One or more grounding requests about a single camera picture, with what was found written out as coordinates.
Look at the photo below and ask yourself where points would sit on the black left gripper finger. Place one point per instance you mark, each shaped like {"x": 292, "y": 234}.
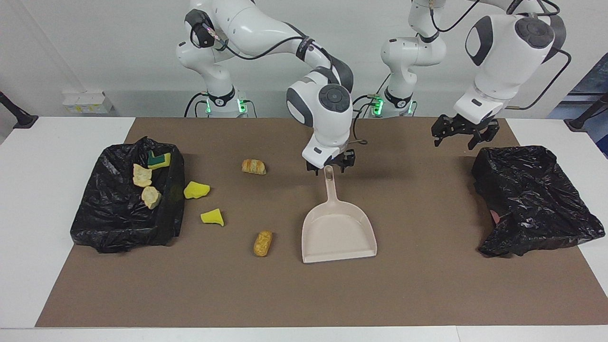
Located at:
{"x": 445, "y": 127}
{"x": 487, "y": 137}

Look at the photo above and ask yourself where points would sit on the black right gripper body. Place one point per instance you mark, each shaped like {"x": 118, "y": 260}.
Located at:
{"x": 339, "y": 160}

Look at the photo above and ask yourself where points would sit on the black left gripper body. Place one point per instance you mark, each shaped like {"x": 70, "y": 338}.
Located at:
{"x": 475, "y": 127}

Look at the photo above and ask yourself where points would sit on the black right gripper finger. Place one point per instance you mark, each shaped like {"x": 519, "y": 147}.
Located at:
{"x": 348, "y": 166}
{"x": 312, "y": 169}

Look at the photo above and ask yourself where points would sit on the golden croissant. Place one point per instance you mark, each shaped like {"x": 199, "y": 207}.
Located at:
{"x": 253, "y": 166}
{"x": 142, "y": 175}

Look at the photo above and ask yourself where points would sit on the beige plastic dustpan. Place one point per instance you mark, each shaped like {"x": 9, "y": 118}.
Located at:
{"x": 337, "y": 232}

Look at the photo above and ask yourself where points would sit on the brown oblong bread roll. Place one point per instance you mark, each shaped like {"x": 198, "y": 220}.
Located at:
{"x": 262, "y": 243}

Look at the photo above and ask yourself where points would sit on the yellow sponge piece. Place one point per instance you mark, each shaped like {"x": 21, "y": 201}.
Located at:
{"x": 212, "y": 218}
{"x": 161, "y": 162}
{"x": 195, "y": 190}

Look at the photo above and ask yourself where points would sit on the pale bread chunk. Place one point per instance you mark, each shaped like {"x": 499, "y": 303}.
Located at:
{"x": 151, "y": 196}

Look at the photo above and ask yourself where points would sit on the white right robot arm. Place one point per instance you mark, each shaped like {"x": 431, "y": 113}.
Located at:
{"x": 256, "y": 28}

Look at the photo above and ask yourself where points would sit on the black bag lined trash bin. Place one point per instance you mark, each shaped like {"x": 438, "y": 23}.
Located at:
{"x": 532, "y": 199}
{"x": 114, "y": 218}

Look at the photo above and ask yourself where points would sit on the blue grey cabinet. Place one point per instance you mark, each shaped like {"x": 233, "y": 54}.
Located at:
{"x": 593, "y": 83}

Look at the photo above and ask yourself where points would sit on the brown table mat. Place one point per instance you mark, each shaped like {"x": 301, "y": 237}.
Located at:
{"x": 380, "y": 294}

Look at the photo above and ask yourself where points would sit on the white wall socket box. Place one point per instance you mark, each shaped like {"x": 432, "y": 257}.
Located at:
{"x": 88, "y": 102}

